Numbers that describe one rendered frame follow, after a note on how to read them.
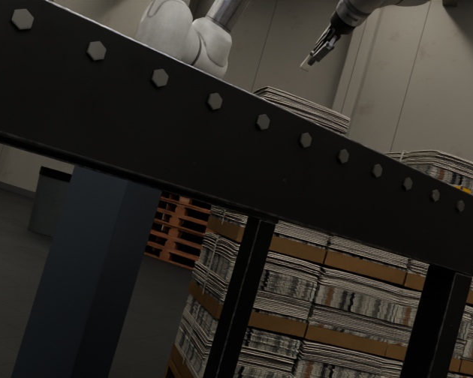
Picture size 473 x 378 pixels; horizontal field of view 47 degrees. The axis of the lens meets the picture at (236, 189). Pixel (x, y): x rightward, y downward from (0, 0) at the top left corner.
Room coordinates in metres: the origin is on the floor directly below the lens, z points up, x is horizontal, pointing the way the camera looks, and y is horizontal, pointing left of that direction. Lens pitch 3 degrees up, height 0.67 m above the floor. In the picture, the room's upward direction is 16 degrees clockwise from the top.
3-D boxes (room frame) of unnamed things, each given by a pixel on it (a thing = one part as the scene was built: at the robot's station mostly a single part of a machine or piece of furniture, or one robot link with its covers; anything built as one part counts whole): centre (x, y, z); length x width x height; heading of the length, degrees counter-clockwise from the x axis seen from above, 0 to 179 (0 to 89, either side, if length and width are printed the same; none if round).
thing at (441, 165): (1.97, -0.67, 0.95); 0.38 x 0.29 x 0.23; 17
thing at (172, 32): (1.70, 0.35, 1.17); 0.18 x 0.16 x 0.22; 149
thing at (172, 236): (6.47, 0.40, 0.40); 1.11 x 0.80 x 0.79; 68
